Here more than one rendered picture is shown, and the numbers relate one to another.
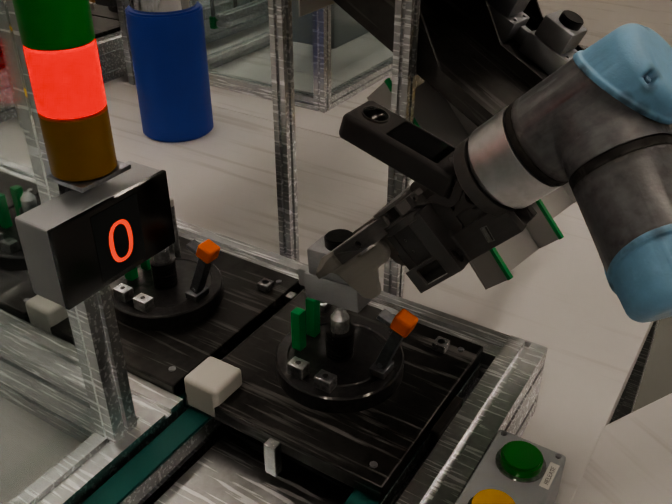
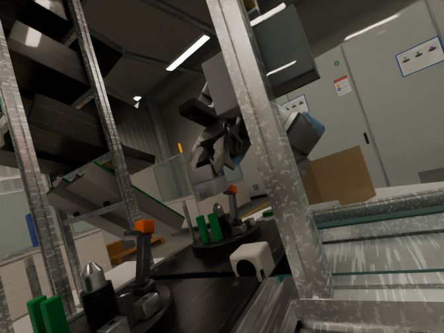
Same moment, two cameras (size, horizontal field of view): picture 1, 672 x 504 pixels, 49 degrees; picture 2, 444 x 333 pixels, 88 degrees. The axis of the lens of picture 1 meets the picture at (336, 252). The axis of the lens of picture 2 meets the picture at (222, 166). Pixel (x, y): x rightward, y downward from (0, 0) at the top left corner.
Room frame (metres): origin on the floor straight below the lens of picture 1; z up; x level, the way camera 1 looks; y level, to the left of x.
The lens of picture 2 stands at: (0.61, 0.46, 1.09)
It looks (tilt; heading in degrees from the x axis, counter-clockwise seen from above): 3 degrees up; 268
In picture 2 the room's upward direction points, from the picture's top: 17 degrees counter-clockwise
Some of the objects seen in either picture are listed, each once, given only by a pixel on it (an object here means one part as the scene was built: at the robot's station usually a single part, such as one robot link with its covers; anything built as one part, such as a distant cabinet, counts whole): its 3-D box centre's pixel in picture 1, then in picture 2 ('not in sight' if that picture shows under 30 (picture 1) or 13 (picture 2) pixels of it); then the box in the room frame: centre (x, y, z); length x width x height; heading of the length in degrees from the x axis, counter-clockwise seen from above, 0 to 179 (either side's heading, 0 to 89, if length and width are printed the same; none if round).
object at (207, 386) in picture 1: (213, 386); (252, 261); (0.60, 0.13, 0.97); 0.05 x 0.05 x 0.04; 58
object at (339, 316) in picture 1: (340, 318); (217, 209); (0.63, 0.00, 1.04); 0.02 x 0.02 x 0.03
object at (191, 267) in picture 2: (339, 374); (228, 247); (0.63, 0.00, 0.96); 0.24 x 0.24 x 0.02; 58
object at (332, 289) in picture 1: (332, 263); (205, 178); (0.63, 0.00, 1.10); 0.08 x 0.04 x 0.07; 58
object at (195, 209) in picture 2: not in sight; (203, 183); (1.04, -6.39, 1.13); 2.26 x 1.36 x 2.25; 49
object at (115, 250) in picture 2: not in sight; (133, 244); (3.01, -5.18, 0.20); 1.20 x 0.80 x 0.41; 49
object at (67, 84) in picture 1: (66, 75); not in sight; (0.53, 0.20, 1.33); 0.05 x 0.05 x 0.05
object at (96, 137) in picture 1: (78, 138); not in sight; (0.53, 0.20, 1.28); 0.05 x 0.05 x 0.05
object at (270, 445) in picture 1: (273, 457); not in sight; (0.52, 0.06, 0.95); 0.01 x 0.01 x 0.04; 58
